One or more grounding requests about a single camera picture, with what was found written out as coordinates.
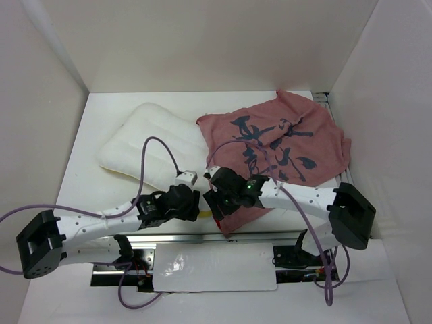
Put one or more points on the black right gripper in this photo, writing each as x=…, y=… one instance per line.
x=212, y=197

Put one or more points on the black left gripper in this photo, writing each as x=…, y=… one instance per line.
x=192, y=209

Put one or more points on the white pillow with yellow edge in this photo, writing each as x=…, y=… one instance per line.
x=162, y=141

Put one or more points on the red and pink patterned pillowcase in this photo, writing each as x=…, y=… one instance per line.
x=288, y=137

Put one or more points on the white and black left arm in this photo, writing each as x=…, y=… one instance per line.
x=49, y=241

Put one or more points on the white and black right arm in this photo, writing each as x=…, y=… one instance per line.
x=347, y=215

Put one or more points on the white glossy cover plate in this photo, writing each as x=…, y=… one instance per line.
x=219, y=267

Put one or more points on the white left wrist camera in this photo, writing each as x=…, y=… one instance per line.
x=187, y=178

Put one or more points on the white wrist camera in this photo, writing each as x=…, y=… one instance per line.
x=211, y=171
x=187, y=178

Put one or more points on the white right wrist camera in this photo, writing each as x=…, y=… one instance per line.
x=211, y=171

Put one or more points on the aluminium table edge rail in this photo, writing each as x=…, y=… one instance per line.
x=274, y=237

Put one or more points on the aluminium side rail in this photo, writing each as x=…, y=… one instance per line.
x=322, y=99

